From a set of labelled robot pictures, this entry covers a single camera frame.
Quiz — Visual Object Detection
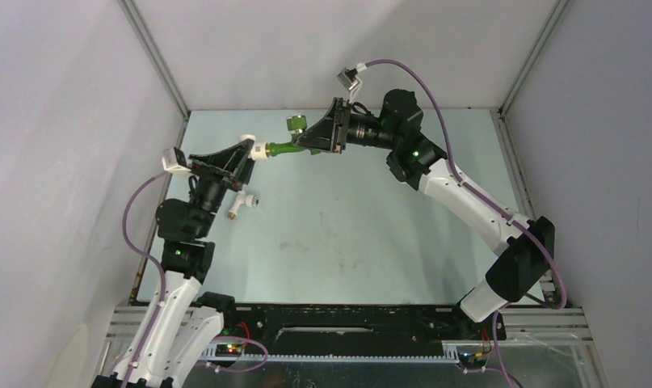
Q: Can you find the white plastic faucet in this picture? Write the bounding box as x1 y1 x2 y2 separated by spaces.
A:
226 190 259 220

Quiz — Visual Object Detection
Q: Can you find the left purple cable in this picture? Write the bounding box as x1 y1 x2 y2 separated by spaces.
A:
119 171 271 388

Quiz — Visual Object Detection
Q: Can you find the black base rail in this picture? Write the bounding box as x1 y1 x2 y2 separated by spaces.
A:
192 292 507 356

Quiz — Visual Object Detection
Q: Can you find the green plastic faucet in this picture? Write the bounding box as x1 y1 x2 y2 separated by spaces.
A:
266 114 320 157

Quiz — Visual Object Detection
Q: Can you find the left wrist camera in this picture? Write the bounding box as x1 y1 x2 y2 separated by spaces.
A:
162 147 191 175

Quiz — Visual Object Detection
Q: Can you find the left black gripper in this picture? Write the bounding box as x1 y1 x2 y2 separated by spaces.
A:
191 140 262 237

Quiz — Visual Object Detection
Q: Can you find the purple cable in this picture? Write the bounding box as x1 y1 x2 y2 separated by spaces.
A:
119 171 271 388
364 58 569 388

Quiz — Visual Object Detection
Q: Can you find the white elbow fitting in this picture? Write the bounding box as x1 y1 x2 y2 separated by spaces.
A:
240 133 271 161

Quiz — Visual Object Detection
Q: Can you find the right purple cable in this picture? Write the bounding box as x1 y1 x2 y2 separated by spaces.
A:
364 58 569 388

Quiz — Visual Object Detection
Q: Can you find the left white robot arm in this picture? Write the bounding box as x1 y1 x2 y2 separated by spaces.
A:
92 135 255 387

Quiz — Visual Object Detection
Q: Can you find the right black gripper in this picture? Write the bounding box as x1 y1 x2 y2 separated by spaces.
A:
290 99 398 155

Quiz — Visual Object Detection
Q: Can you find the grey cable duct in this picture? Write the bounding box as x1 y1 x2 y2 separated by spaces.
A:
199 344 461 364

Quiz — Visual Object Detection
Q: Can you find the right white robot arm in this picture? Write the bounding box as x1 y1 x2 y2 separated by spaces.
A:
292 89 554 338

